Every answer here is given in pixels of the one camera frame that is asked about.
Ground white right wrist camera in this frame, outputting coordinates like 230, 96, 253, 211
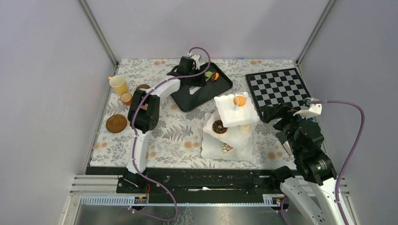
293, 97, 322, 119

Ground orange fish pastry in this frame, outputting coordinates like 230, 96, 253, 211
210, 72, 220, 82

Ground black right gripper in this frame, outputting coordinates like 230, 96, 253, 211
261, 102, 311, 155

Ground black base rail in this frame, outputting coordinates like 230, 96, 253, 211
86, 166, 283, 204

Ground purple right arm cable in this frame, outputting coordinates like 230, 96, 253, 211
306, 100, 365, 225

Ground large brown saucer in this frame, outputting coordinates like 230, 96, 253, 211
106, 114, 127, 134

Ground black serving tray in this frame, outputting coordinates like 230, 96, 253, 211
171, 62, 233, 112

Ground silver serving tongs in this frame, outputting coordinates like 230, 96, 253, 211
189, 77, 210, 95

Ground orange macaron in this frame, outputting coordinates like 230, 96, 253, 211
233, 95, 247, 106

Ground black and grey chessboard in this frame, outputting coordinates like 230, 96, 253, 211
245, 68, 310, 119

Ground pink strawberry cake slice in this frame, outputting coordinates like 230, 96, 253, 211
222, 143, 234, 153

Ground white three-tier dessert stand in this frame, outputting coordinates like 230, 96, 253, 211
201, 92, 260, 161

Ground chocolate sprinkle donut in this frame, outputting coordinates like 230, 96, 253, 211
212, 120, 228, 135

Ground yellow cup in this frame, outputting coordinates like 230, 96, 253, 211
108, 75, 129, 96

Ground cream round mousse cake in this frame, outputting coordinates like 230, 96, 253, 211
238, 123, 252, 134

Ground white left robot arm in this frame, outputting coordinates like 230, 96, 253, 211
126, 53, 211, 174

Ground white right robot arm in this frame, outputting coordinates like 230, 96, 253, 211
262, 102, 355, 225

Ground dark brown saucer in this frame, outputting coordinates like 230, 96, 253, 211
136, 84, 150, 90

